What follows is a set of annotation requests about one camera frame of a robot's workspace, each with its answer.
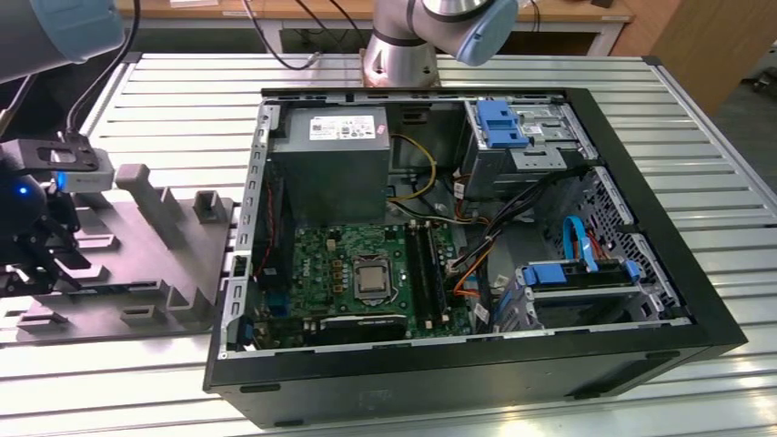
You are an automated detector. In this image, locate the black open PC case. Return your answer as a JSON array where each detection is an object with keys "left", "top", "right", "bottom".
[{"left": 203, "top": 86, "right": 749, "bottom": 429}]

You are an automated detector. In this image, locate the wooden cabinet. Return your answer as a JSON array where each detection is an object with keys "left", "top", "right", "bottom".
[{"left": 624, "top": 0, "right": 777, "bottom": 117}]

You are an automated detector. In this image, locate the metal disk bay cage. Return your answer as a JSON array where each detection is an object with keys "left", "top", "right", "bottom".
[{"left": 515, "top": 266, "right": 693, "bottom": 330}]

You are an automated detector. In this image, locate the wooden desk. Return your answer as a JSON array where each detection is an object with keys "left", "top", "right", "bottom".
[{"left": 115, "top": 0, "right": 636, "bottom": 56}]

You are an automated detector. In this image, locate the metal drive cage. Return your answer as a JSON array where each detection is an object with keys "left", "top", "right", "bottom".
[{"left": 464, "top": 98, "right": 600, "bottom": 193}]

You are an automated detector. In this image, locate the thin red wire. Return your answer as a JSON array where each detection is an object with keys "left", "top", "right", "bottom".
[{"left": 252, "top": 175, "right": 285, "bottom": 279}]

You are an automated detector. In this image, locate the yellow wire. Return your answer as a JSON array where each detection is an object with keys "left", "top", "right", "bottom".
[{"left": 388, "top": 134, "right": 440, "bottom": 201}]

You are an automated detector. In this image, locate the grey parts rack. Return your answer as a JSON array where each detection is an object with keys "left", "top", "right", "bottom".
[{"left": 15, "top": 163, "right": 241, "bottom": 342}]

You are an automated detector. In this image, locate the orange wire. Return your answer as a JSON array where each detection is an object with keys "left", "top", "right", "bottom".
[{"left": 452, "top": 270, "right": 487, "bottom": 298}]

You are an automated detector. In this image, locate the black graphics card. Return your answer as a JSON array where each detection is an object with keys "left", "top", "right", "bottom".
[{"left": 303, "top": 313, "right": 408, "bottom": 347}]

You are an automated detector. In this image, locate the hard disk in blue carrier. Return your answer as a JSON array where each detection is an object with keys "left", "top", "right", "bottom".
[{"left": 521, "top": 259, "right": 643, "bottom": 290}]

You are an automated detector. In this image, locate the blue flat data wire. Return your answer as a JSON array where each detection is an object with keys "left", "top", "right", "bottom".
[{"left": 563, "top": 216, "right": 603, "bottom": 274}]

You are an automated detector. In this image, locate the blue plastic drive latch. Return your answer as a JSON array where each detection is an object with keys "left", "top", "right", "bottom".
[{"left": 476, "top": 99, "right": 528, "bottom": 149}]

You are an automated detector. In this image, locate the grey power supply unit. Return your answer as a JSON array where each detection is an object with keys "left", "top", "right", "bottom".
[{"left": 265, "top": 107, "right": 393, "bottom": 227}]

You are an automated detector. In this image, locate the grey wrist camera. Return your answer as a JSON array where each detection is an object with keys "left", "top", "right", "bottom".
[{"left": 16, "top": 138, "right": 116, "bottom": 193}]

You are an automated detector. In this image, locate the silver CPU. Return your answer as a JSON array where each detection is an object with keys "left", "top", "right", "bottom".
[{"left": 355, "top": 265, "right": 389, "bottom": 292}]

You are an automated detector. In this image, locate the green motherboard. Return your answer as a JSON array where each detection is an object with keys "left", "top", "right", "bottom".
[{"left": 257, "top": 220, "right": 481, "bottom": 347}]

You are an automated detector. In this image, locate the black wire bundle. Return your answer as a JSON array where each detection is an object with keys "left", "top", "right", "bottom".
[{"left": 448, "top": 166, "right": 593, "bottom": 269}]

